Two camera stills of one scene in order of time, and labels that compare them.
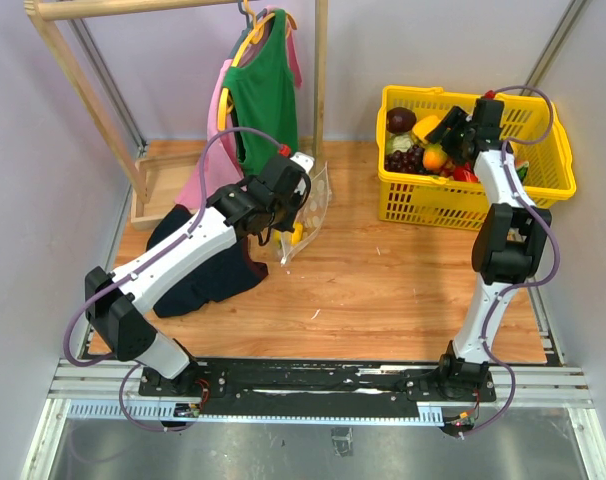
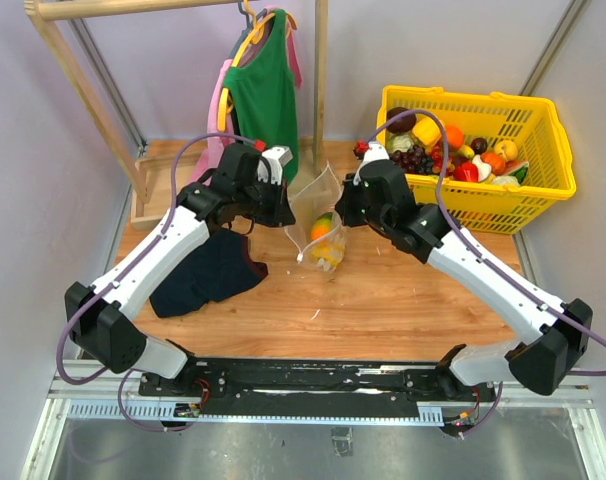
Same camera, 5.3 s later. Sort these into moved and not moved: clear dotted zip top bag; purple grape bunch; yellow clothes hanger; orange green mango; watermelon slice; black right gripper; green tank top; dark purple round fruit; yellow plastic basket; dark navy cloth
Moved: clear dotted zip top bag; black right gripper; orange green mango
Not moved: yellow clothes hanger; purple grape bunch; dark purple round fruit; yellow plastic basket; dark navy cloth; green tank top; watermelon slice
